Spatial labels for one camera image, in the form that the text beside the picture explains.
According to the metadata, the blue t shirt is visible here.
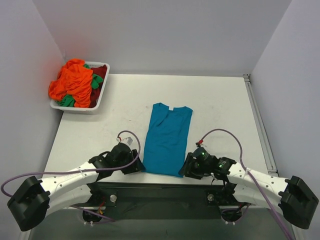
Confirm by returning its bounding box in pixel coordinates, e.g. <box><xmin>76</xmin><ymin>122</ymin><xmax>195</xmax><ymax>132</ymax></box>
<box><xmin>143</xmin><ymin>102</ymin><xmax>193</xmax><ymax>178</ymax></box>

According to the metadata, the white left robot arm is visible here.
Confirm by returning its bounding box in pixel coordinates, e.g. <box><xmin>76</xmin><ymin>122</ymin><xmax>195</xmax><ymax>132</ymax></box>
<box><xmin>7</xmin><ymin>142</ymin><xmax>141</xmax><ymax>232</ymax></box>

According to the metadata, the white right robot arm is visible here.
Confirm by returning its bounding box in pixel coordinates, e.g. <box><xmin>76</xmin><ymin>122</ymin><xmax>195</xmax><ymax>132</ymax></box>
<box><xmin>179</xmin><ymin>147</ymin><xmax>319</xmax><ymax>230</ymax></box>

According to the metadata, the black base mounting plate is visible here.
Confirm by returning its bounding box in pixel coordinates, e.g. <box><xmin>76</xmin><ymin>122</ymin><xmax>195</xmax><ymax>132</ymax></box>
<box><xmin>77</xmin><ymin>182</ymin><xmax>245</xmax><ymax>221</ymax></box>

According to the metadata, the white plastic basket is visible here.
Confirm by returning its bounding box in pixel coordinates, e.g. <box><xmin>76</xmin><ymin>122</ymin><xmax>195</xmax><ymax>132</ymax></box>
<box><xmin>49</xmin><ymin>61</ymin><xmax>111</xmax><ymax>115</ymax></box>

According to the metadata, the green t shirt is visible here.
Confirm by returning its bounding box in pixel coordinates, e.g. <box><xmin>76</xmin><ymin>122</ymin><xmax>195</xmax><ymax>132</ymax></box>
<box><xmin>48</xmin><ymin>59</ymin><xmax>108</xmax><ymax>108</ymax></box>

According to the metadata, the dark red t shirt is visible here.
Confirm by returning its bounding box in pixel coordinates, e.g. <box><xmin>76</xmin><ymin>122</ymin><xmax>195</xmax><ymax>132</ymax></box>
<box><xmin>89</xmin><ymin>64</ymin><xmax>108</xmax><ymax>108</ymax></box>

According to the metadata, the orange t shirt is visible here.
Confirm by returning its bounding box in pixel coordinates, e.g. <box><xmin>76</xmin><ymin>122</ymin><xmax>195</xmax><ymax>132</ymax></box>
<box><xmin>48</xmin><ymin>58</ymin><xmax>93</xmax><ymax>108</ymax></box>

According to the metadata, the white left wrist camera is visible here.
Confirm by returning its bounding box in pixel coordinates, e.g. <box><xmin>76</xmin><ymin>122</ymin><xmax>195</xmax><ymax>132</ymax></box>
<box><xmin>116</xmin><ymin>136</ymin><xmax>133</xmax><ymax>147</ymax></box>

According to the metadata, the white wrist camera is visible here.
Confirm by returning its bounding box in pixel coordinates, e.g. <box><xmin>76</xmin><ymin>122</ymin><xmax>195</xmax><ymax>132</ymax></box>
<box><xmin>116</xmin><ymin>136</ymin><xmax>133</xmax><ymax>147</ymax></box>
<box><xmin>195</xmin><ymin>139</ymin><xmax>207</xmax><ymax>148</ymax></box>

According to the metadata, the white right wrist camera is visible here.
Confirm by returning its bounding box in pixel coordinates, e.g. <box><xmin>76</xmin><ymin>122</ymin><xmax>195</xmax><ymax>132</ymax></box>
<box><xmin>195</xmin><ymin>139</ymin><xmax>207</xmax><ymax>148</ymax></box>

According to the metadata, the aluminium frame rail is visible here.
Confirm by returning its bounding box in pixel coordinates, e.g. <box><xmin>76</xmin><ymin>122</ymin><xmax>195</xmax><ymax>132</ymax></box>
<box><xmin>243</xmin><ymin>74</ymin><xmax>279</xmax><ymax>177</ymax></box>

